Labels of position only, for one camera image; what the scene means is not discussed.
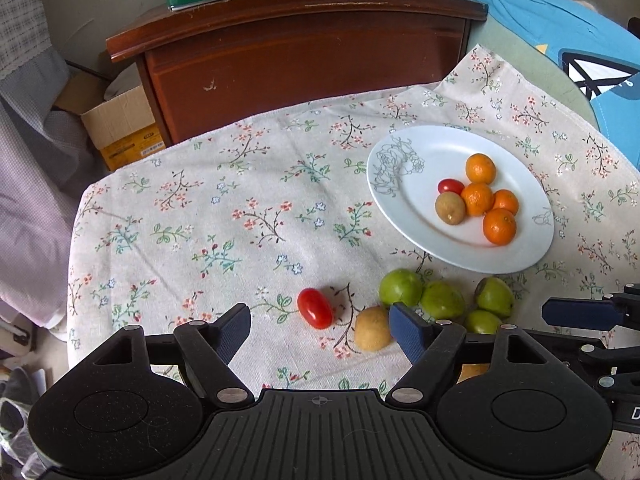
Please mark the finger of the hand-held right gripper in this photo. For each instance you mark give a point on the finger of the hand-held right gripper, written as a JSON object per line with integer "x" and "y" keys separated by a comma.
{"x": 600, "y": 355}
{"x": 575, "y": 312}

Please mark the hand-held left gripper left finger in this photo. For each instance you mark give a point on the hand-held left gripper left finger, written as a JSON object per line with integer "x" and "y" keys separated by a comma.
{"x": 232, "y": 332}

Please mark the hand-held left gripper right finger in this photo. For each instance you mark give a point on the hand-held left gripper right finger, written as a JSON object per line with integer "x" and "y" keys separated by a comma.
{"x": 410, "y": 332}

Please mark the brown kiwi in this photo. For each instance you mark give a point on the brown kiwi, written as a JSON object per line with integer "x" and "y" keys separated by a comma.
{"x": 472, "y": 372}
{"x": 450, "y": 207}
{"x": 372, "y": 328}

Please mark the green jujube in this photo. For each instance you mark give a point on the green jujube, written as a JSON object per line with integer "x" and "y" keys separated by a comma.
{"x": 494, "y": 296}
{"x": 442, "y": 300}
{"x": 482, "y": 321}
{"x": 400, "y": 287}

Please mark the red cherry tomato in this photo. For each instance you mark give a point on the red cherry tomato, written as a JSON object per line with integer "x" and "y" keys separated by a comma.
{"x": 450, "y": 186}
{"x": 315, "y": 308}

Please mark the white oval plate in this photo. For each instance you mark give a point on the white oval plate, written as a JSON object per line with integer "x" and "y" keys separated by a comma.
{"x": 425, "y": 220}

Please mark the small orange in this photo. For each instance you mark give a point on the small orange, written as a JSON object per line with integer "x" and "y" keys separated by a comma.
{"x": 506, "y": 201}
{"x": 480, "y": 167}
{"x": 477, "y": 198}
{"x": 500, "y": 226}

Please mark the floral tablecloth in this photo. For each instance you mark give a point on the floral tablecloth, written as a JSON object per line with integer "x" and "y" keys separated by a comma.
{"x": 225, "y": 220}

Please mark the grey slippers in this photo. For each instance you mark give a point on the grey slippers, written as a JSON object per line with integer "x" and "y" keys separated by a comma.
{"x": 22, "y": 385}

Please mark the open cardboard box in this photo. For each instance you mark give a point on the open cardboard box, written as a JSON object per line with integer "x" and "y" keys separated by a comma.
{"x": 120, "y": 125}

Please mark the lilac cloth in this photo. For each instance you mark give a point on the lilac cloth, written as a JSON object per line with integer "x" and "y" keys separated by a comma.
{"x": 30, "y": 210}

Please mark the clear plastic bag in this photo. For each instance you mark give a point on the clear plastic bag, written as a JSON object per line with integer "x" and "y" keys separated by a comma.
{"x": 12, "y": 435}

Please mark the green bed sheet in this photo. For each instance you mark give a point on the green bed sheet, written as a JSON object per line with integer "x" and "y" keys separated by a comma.
{"x": 505, "y": 60}

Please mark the dark wooden cabinet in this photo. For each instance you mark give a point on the dark wooden cabinet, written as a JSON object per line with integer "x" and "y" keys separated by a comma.
{"x": 300, "y": 60}

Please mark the blue plush pillow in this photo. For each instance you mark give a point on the blue plush pillow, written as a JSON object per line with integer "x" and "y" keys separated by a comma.
{"x": 550, "y": 15}

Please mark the checked cloth cover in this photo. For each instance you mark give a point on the checked cloth cover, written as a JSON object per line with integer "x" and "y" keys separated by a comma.
{"x": 20, "y": 25}

